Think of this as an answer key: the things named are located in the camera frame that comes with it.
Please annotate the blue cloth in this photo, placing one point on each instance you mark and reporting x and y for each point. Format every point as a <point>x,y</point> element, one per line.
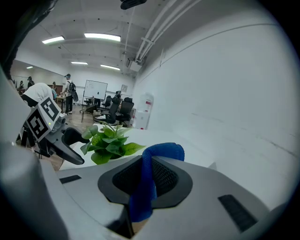
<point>145,187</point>

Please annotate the white water dispenser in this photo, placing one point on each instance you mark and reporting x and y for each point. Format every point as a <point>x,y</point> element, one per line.
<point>144,112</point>

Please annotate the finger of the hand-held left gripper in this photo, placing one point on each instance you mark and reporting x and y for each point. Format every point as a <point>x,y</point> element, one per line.
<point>68,154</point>
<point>73,137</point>

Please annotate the black head camera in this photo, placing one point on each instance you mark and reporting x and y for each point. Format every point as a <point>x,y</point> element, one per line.
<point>132,3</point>

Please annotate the white ceiling pipes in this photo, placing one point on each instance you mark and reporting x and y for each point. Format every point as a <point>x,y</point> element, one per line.
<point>154,30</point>

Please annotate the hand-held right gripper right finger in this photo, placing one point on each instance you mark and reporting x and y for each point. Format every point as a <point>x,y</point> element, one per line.
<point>211,222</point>

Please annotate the black office chair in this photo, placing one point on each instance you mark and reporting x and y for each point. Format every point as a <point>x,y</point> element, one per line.
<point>126,110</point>
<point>112,112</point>

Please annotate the green potted plant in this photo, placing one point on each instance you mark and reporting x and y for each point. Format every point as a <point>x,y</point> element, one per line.
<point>110,145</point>

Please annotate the white whiteboard on stand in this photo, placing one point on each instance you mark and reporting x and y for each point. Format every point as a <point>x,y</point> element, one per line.
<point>95,89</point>

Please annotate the small wall picture frame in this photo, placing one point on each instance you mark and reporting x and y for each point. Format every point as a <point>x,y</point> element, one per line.
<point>124,88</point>

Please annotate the long ceiling light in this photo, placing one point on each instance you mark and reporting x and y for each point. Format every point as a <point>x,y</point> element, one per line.
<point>79,63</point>
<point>53,39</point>
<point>110,67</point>
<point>102,37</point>

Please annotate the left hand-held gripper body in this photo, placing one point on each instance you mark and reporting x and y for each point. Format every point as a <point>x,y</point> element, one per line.
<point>41,122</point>

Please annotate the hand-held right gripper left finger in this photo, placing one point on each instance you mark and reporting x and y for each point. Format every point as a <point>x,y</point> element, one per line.
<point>89,199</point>

